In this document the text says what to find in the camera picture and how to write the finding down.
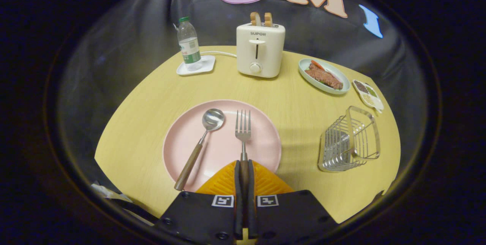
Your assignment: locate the cream white toaster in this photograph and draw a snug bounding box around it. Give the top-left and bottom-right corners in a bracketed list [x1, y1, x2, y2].
[236, 23, 286, 78]

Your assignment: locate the brown steak piece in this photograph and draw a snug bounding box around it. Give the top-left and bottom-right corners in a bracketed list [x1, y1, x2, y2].
[305, 64, 344, 90]

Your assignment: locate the metal wire cutlery basket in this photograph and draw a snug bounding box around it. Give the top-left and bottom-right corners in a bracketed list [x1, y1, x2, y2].
[317, 106, 381, 172]

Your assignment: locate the white square coaster tray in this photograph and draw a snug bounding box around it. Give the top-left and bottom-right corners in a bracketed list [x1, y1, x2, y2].
[176, 55, 216, 76]

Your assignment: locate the clear plastic water bottle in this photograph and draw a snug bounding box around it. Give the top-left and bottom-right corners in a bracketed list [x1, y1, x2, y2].
[177, 17, 202, 71]

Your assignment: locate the pale green plate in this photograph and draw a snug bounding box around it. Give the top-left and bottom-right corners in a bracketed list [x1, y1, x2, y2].
[298, 58, 350, 95]

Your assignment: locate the wooden-handled metal spoon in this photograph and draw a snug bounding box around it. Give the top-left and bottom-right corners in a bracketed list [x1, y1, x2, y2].
[174, 108, 225, 191]

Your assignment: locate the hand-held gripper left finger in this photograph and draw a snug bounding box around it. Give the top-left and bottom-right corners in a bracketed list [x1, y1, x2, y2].
[152, 160, 244, 243]

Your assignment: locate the white toaster power cable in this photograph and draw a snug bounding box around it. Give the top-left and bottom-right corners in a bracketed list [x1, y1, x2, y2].
[200, 51, 237, 58]

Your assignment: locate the white divided condiment dish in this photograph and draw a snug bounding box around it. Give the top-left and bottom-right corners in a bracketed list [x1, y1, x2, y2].
[352, 79, 385, 113]

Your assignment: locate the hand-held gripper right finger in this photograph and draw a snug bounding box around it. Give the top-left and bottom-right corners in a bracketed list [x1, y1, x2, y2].
[248, 160, 338, 242]

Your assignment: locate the wooden-handled metal fork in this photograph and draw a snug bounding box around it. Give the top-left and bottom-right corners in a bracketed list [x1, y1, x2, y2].
[235, 109, 252, 219]

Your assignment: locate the pink round plate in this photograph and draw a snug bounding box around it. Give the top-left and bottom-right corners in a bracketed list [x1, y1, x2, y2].
[163, 100, 282, 193]

